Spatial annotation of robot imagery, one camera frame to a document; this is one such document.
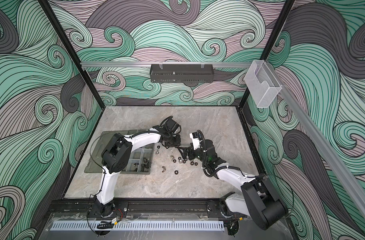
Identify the black corner frame post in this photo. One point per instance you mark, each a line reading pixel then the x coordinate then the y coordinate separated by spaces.
pixel 70 50
pixel 277 28

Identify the black corner frame post left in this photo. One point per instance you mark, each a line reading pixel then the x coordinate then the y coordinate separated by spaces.
pixel 70 50

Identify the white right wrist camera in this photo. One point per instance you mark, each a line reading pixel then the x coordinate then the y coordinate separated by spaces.
pixel 196 139

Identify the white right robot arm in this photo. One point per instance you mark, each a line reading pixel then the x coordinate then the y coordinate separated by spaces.
pixel 257 197

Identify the green plastic organizer box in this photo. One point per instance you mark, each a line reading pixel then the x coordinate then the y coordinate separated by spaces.
pixel 135 159

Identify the white slotted cable duct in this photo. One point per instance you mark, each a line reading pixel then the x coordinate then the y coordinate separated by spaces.
pixel 189 225

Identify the clear plastic wall bin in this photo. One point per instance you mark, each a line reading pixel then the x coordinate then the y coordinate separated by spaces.
pixel 263 83

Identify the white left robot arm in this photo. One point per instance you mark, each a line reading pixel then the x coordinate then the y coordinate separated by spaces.
pixel 116 154

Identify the aluminium wall rail back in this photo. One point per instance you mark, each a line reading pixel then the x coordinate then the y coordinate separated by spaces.
pixel 124 64

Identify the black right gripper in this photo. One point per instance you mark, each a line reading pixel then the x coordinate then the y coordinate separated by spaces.
pixel 184 156

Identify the black corner frame post right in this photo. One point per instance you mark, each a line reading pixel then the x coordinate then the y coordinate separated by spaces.
pixel 277 28

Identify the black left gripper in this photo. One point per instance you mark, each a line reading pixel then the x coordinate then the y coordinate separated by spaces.
pixel 178 142

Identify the aluminium wall rail right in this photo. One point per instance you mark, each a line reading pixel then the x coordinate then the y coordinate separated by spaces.
pixel 296 98

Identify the aluminium wall rail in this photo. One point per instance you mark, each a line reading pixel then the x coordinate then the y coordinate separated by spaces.
pixel 296 98
pixel 124 64

